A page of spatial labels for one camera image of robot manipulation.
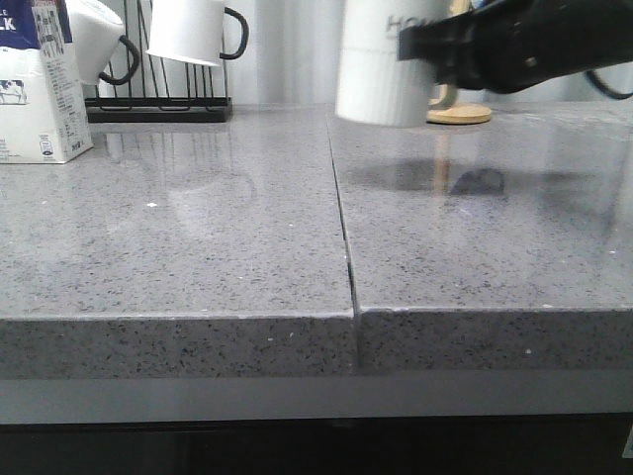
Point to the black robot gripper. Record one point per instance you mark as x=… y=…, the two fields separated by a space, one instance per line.
x=518 y=44

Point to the white HOME mug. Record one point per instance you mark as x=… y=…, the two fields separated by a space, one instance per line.
x=373 y=86

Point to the wooden mug tree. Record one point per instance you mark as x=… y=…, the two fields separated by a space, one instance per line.
x=447 y=110

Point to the white mug black handle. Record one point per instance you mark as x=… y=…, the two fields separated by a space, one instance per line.
x=97 y=31
x=192 y=31

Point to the white mug black handle right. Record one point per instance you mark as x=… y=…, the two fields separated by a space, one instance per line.
x=192 y=31

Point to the white and blue milk carton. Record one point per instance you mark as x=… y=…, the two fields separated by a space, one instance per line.
x=43 y=115

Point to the black wire mug rack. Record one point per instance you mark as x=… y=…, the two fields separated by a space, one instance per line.
x=162 y=90

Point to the white mug black handle left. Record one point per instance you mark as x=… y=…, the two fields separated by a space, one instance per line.
x=97 y=31

